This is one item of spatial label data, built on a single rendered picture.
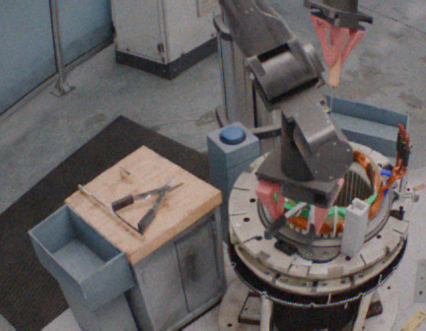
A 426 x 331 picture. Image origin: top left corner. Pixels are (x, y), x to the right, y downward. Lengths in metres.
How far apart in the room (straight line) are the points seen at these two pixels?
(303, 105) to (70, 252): 0.58
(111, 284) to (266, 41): 0.51
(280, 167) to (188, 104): 2.41
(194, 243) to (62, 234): 0.24
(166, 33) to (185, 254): 2.26
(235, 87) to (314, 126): 0.72
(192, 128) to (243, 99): 1.65
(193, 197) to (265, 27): 0.47
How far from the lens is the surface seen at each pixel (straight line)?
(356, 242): 0.94
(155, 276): 1.13
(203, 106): 3.22
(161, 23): 3.29
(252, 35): 0.72
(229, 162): 1.27
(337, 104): 1.36
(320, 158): 0.72
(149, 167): 1.19
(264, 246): 0.99
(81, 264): 1.15
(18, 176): 3.06
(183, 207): 1.10
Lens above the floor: 1.80
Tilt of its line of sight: 39 degrees down
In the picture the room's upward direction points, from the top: 5 degrees counter-clockwise
